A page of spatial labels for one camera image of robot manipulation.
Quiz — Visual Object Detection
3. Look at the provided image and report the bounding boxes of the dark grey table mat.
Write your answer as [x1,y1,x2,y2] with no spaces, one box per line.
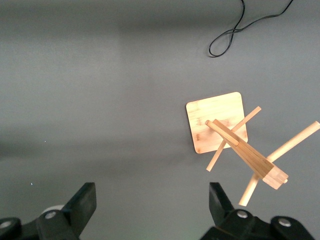
[0,0,320,240]

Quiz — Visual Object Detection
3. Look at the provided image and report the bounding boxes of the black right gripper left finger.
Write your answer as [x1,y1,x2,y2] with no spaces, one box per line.
[35,181,98,240]

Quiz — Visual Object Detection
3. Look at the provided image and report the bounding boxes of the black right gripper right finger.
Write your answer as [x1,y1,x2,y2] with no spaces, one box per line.
[199,181,254,240]

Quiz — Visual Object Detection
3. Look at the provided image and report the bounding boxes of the thin black loose cable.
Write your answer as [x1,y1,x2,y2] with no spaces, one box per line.
[208,0,296,59]

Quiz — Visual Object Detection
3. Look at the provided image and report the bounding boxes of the wooden cup rack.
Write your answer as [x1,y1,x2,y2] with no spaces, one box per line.
[185,91,320,208]

